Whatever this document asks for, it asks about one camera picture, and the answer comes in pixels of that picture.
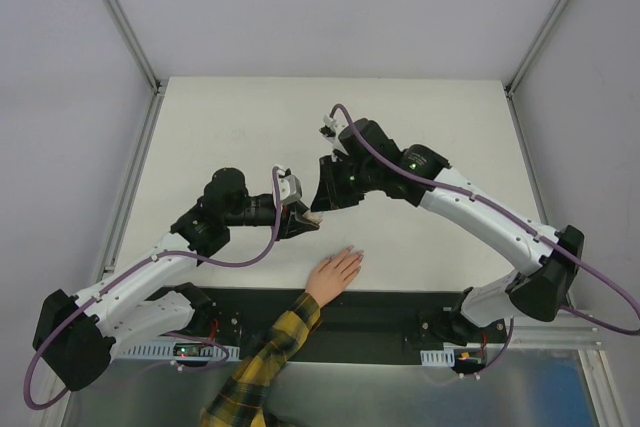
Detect aluminium frame post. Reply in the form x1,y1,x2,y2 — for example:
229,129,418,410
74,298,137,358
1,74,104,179
504,0,572,99
102,0,162,94

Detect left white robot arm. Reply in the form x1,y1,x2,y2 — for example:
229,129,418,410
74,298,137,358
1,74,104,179
33,167,321,392

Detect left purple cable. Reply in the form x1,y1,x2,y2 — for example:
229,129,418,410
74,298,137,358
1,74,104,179
24,166,284,411

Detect left white cable duct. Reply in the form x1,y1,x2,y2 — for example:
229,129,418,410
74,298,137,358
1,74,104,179
119,339,240,362

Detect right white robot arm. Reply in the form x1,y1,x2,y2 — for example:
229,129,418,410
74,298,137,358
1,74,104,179
311,116,584,346

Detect right aluminium frame post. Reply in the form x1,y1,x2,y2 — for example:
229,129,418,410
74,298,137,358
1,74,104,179
504,0,572,99

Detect purple cable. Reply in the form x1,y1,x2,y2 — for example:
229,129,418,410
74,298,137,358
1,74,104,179
329,104,640,386
24,166,284,411

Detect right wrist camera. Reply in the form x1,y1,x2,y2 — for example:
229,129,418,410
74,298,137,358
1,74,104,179
319,115,349,155

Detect left aluminium frame rail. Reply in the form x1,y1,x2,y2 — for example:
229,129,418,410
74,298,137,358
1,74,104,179
28,80,169,426

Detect right aluminium frame rail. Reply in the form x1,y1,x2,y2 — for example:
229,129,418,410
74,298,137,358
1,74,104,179
504,91,631,427

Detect person's hand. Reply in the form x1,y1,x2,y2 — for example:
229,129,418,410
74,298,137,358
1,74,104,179
305,247,364,308

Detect left aluminium frame post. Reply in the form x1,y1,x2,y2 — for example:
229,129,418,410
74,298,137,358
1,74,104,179
102,0,162,94

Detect aluminium frame rail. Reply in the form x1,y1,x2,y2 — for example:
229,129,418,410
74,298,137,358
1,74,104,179
504,91,631,427
28,80,169,426

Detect right white cable duct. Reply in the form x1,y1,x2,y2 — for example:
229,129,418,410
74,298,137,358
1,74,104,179
420,348,455,368

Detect white cable duct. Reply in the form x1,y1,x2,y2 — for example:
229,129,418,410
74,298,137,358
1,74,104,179
420,348,455,368
119,339,240,362

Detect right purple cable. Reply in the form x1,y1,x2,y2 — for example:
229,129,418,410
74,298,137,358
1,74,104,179
329,104,640,386

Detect beige nail polish bottle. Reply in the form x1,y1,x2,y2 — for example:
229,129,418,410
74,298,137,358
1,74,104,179
304,212,323,225

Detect yellow plaid sleeve forearm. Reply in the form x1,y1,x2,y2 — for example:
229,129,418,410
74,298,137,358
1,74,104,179
200,293,320,426

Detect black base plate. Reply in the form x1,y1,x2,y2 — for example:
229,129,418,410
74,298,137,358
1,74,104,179
134,285,524,366

